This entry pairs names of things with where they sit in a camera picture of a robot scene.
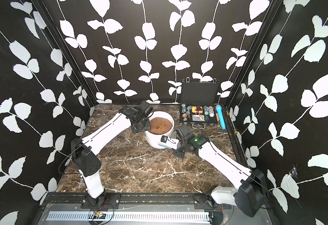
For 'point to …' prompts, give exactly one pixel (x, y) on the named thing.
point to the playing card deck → (198, 117)
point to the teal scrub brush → (165, 146)
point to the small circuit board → (97, 215)
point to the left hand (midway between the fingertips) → (147, 126)
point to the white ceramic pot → (167, 115)
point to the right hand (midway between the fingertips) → (172, 144)
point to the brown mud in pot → (160, 125)
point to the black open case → (197, 103)
